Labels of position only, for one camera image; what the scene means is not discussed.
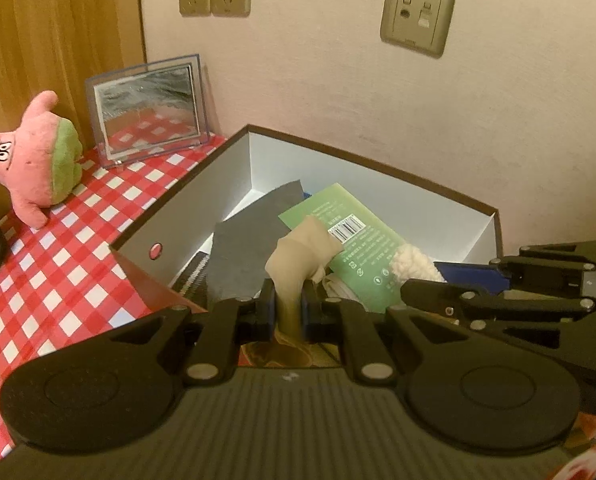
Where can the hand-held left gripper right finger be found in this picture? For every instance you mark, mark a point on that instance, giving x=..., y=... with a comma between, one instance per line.
x=309, y=310

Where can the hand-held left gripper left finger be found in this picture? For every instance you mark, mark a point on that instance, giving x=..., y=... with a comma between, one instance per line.
x=267, y=310

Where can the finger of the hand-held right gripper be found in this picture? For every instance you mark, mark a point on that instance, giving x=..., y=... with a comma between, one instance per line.
x=472, y=275
x=502, y=317

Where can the beige stocking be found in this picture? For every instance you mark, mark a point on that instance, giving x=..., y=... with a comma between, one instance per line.
x=298, y=255

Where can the cream fluffy sock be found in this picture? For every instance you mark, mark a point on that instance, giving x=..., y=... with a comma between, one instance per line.
x=412, y=262

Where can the grey cloth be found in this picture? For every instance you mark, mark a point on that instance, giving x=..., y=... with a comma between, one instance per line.
x=243, y=250

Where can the striped knitted sock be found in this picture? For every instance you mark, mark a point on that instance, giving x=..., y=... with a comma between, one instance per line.
x=193, y=275

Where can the green sock package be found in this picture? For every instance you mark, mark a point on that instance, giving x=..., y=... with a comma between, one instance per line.
x=362, y=240

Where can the brown cardboard box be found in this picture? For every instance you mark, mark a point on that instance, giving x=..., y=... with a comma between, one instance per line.
x=198, y=200

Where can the red checkered tablecloth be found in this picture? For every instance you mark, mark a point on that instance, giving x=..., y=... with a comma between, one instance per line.
x=53, y=270

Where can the pink starfish plush toy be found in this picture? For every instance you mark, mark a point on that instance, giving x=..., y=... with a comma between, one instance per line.
x=38, y=160

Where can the wooden door panel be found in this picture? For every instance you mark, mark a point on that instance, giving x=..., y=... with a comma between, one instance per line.
x=53, y=20

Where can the beige wall data panel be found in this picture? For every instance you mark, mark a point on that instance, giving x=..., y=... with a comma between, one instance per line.
x=417, y=15

